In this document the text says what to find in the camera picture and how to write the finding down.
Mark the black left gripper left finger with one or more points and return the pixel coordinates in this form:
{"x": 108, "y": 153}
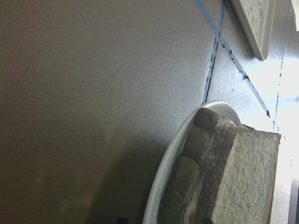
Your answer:
{"x": 122, "y": 220}

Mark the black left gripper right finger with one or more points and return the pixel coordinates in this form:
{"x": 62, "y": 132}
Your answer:
{"x": 205, "y": 221}

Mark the brown top bread slice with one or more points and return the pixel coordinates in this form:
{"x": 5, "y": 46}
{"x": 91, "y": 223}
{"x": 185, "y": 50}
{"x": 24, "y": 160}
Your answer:
{"x": 239, "y": 176}

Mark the white round plate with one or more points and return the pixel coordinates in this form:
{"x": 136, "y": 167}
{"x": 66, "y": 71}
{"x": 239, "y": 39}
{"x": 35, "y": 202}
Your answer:
{"x": 173, "y": 151}

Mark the cream bear tray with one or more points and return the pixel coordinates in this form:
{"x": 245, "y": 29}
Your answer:
{"x": 256, "y": 18}

